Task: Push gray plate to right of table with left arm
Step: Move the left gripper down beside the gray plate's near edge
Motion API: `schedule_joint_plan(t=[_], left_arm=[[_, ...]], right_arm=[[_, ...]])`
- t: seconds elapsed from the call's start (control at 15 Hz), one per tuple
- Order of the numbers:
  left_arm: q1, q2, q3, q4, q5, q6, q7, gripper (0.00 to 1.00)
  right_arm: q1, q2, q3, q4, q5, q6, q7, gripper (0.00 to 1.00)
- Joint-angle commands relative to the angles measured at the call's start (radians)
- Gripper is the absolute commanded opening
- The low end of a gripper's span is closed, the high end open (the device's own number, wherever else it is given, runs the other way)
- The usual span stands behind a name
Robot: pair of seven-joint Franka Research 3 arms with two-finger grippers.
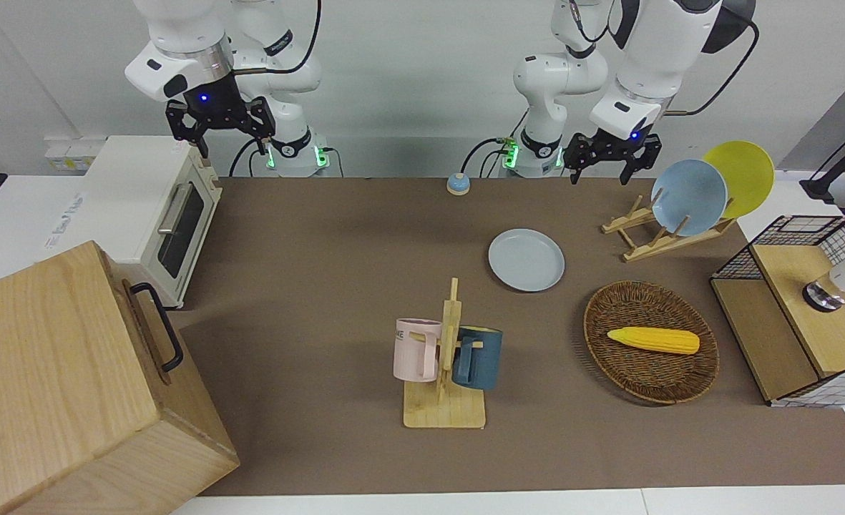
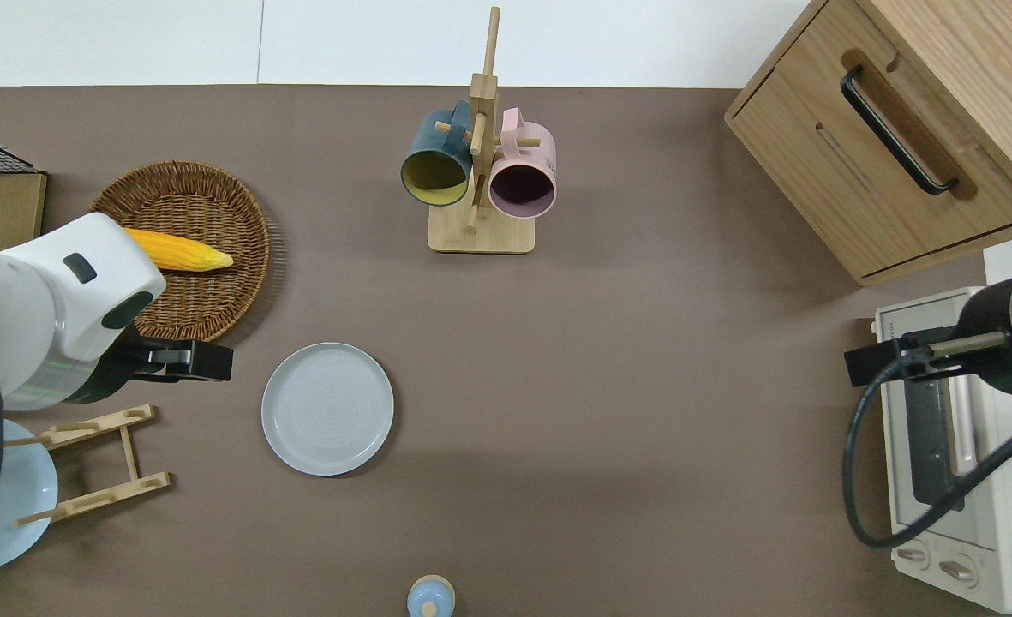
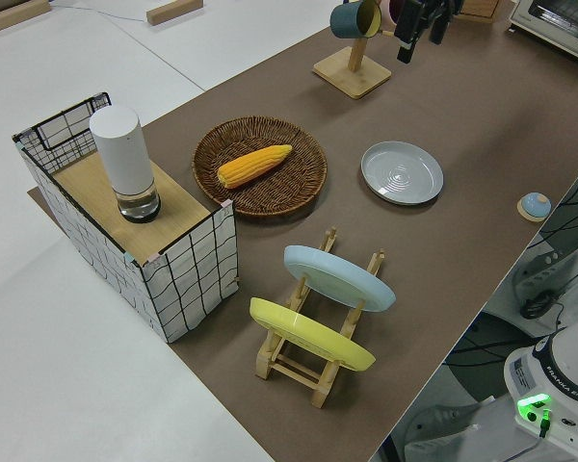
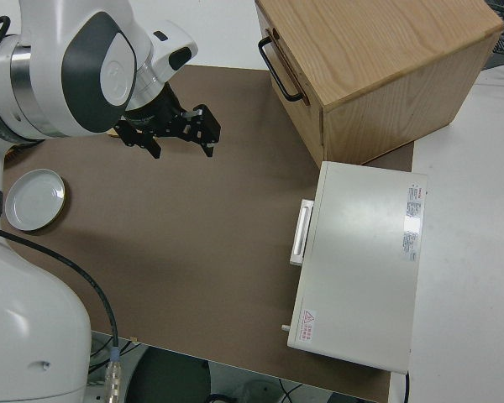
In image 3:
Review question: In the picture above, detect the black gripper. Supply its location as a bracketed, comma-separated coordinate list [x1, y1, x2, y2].
[396, 0, 463, 64]

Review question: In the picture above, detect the gray round plate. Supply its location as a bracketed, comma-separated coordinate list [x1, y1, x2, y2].
[359, 141, 445, 208]

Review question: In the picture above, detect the light blue plate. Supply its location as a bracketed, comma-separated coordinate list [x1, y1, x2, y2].
[283, 244, 397, 314]

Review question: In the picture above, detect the yellow plate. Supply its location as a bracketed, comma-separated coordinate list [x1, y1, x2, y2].
[249, 296, 378, 372]

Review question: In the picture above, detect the pink mug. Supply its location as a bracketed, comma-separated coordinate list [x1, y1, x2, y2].
[381, 0, 406, 25]

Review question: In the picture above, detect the wooden cabinet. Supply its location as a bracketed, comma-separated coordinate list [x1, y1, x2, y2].
[455, 0, 503, 23]

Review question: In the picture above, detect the teal mug yellow inside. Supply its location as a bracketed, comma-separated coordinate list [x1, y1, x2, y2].
[329, 0, 384, 39]

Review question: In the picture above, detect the wooden mug tree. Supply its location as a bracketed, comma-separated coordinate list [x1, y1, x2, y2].
[312, 26, 397, 100]

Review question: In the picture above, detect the cream toaster oven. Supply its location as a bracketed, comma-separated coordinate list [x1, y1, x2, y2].
[505, 0, 578, 68]

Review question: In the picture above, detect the brown wicker basket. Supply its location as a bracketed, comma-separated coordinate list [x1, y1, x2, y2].
[192, 115, 329, 221]

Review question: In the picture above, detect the yellow corn cob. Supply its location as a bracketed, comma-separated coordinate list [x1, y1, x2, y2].
[216, 143, 294, 190]

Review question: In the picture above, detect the brown table mat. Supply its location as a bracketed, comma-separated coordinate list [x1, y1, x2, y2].
[27, 0, 578, 462]

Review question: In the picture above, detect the wooden block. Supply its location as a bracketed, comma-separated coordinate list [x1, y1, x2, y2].
[145, 0, 205, 26]
[0, 0, 50, 35]

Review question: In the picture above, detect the white power strip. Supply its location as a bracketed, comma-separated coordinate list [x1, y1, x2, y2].
[512, 240, 578, 319]

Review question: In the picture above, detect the black power plug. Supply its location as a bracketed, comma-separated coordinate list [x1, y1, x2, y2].
[519, 294, 558, 320]

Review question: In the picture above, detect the wooden box lid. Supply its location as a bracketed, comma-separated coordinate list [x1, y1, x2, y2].
[52, 148, 214, 256]

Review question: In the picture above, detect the white cylinder with glass base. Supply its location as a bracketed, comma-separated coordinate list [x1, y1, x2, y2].
[88, 106, 163, 225]

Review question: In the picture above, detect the grid pattern storage box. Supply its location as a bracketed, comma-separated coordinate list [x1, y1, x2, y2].
[13, 90, 242, 345]

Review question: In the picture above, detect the wooden dish rack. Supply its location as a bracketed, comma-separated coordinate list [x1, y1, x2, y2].
[254, 225, 386, 410]

